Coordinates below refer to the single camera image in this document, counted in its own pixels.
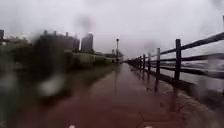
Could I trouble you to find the stone kerb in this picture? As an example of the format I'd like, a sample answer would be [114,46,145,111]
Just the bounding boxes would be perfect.
[128,63,224,114]

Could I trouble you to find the street lamp pole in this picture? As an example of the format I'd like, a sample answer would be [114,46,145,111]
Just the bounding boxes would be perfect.
[115,37,120,65]

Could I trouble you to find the tall grey building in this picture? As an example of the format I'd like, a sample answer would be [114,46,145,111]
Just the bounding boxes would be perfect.
[80,32,95,54]

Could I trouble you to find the grey water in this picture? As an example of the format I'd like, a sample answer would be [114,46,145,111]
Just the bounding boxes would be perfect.
[149,59,224,94]

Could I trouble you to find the wide grey building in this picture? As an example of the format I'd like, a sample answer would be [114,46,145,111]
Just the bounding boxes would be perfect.
[36,30,81,54]

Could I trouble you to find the dark wooden rail fence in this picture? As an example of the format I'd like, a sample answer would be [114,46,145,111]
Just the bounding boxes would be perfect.
[123,14,224,83]

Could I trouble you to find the red wet path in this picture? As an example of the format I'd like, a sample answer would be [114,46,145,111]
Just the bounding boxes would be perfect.
[13,63,224,128]

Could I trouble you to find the grass strip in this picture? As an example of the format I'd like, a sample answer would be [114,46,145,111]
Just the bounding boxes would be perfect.
[59,63,118,91]

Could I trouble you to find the green bushes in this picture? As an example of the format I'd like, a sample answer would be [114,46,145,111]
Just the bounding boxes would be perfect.
[0,38,118,98]

